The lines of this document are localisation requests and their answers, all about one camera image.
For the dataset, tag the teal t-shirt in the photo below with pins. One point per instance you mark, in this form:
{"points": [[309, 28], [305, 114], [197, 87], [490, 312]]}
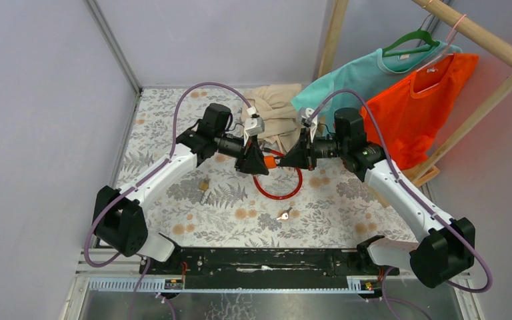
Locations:
{"points": [[354, 84]]}

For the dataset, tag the aluminium frame rail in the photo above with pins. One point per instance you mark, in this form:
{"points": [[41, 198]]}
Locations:
{"points": [[109, 37]]}

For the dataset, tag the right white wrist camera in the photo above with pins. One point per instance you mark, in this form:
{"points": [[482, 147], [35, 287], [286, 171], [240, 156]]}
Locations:
{"points": [[308, 119]]}

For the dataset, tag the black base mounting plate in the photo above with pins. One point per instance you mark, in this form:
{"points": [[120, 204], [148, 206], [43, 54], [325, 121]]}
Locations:
{"points": [[265, 268]]}

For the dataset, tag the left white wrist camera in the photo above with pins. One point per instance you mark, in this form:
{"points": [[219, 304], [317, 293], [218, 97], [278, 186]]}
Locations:
{"points": [[253, 125]]}

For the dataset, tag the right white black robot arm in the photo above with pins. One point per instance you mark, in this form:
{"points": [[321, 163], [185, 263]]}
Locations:
{"points": [[443, 247]]}

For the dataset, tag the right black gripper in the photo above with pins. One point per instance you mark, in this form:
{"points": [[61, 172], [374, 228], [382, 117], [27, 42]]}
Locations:
{"points": [[302, 154]]}

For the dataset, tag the red cable lock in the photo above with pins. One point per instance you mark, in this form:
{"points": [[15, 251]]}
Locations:
{"points": [[278, 189]]}

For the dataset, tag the beige crumpled cloth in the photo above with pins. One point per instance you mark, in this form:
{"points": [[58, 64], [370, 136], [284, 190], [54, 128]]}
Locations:
{"points": [[273, 105]]}

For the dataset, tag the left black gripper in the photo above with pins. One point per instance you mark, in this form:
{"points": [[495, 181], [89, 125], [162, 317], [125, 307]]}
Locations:
{"points": [[251, 159]]}

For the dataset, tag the silver key pair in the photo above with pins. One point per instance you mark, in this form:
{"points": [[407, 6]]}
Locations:
{"points": [[284, 215]]}

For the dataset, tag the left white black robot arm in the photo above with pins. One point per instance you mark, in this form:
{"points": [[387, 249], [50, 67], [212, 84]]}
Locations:
{"points": [[119, 217]]}

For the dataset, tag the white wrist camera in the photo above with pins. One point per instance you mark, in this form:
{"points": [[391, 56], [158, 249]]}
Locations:
{"points": [[253, 125], [308, 119]]}

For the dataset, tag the wooden clothes rack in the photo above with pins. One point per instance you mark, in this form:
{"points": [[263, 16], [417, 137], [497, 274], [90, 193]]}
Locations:
{"points": [[486, 40]]}

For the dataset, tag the floral patterned mat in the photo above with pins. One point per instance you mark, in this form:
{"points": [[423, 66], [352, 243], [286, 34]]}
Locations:
{"points": [[332, 209]]}

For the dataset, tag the orange t-shirt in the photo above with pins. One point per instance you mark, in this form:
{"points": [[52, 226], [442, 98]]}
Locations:
{"points": [[408, 115]]}

